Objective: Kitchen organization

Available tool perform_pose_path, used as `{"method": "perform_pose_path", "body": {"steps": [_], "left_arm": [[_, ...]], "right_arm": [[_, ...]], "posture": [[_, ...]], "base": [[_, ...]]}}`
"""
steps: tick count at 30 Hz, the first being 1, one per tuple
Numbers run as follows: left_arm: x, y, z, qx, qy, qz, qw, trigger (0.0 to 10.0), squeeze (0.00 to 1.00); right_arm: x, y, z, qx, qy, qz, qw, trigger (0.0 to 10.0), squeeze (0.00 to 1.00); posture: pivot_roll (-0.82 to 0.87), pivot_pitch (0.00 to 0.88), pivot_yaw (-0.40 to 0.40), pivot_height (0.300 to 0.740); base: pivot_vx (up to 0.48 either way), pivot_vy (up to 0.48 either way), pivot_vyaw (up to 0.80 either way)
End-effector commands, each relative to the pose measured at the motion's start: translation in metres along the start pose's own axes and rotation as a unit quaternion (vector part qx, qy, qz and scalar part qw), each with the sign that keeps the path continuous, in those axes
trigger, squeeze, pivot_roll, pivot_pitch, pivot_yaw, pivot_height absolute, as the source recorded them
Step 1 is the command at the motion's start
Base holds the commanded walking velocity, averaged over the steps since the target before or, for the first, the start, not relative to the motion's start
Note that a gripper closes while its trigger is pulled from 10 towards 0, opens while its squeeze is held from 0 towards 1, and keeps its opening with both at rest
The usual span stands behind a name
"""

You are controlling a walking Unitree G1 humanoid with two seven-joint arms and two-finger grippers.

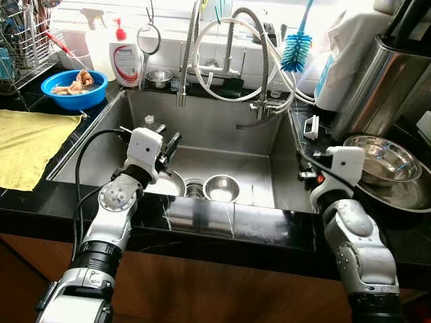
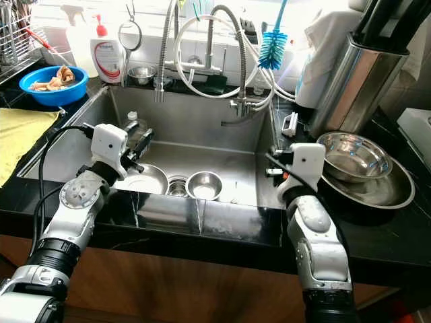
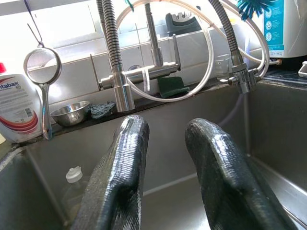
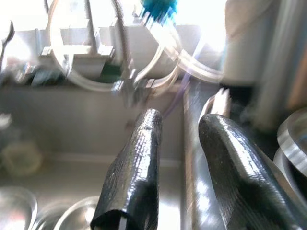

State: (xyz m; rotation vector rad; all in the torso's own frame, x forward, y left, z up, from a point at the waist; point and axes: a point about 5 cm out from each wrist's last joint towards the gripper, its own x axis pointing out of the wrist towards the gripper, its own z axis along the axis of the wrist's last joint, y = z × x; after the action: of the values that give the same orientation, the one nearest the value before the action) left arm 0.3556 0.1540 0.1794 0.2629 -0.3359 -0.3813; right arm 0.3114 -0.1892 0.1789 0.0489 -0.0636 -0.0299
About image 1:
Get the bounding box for white plastic bag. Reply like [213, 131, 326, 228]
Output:
[313, 10, 395, 112]

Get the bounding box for white plastic tray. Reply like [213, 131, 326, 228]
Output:
[416, 110, 431, 142]

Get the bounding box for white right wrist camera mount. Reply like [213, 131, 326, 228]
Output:
[310, 146, 366, 209]

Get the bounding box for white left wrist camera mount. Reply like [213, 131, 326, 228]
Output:
[125, 127, 165, 184]

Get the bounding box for black knife handle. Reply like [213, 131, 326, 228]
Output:
[414, 0, 431, 51]
[384, 0, 425, 46]

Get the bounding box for blue plastic bowl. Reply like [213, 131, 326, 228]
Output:
[40, 69, 108, 111]

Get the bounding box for white hose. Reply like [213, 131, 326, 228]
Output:
[191, 17, 316, 105]

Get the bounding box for wide steel bowl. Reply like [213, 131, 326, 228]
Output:
[343, 135, 423, 188]

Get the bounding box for tiny steel bowl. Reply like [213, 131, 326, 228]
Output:
[145, 69, 174, 89]

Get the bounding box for steel gooseneck faucet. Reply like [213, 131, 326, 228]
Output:
[224, 7, 295, 123]

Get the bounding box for large steel plate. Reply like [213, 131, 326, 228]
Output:
[357, 165, 431, 213]

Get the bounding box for steel sink drain strainer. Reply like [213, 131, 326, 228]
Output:
[183, 178, 208, 200]

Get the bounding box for round steel strainer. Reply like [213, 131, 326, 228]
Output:
[136, 5, 162, 90]

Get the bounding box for brown wooden cabinet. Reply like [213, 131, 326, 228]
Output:
[0, 232, 431, 323]

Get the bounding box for stainless steel knife holder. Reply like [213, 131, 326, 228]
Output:
[332, 37, 431, 142]

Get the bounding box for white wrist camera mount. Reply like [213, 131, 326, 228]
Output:
[125, 127, 165, 184]
[310, 146, 366, 209]

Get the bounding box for steel spring faucet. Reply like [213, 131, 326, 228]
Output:
[176, 0, 205, 108]

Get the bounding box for shallow steel bowl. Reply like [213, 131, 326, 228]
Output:
[148, 170, 187, 198]

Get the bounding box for red handled utensil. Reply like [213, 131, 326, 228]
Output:
[42, 28, 76, 60]

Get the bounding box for blue bottle brush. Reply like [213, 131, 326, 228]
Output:
[281, 0, 316, 73]

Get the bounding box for black sponge holder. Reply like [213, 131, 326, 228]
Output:
[219, 76, 246, 100]

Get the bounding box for stainless steel sink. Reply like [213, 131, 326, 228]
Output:
[47, 89, 317, 215]

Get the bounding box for white spray bottle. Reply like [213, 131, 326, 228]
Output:
[79, 7, 112, 75]

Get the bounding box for small steel bowl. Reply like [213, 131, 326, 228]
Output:
[204, 174, 240, 203]

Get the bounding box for beige raw food pieces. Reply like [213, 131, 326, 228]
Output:
[51, 69, 94, 95]

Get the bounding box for white soap bottle red pump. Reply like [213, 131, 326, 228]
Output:
[108, 18, 144, 87]

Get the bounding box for yellow cloth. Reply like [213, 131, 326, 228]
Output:
[0, 109, 85, 192]

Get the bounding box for steel wire dish rack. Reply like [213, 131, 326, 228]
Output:
[0, 0, 58, 92]

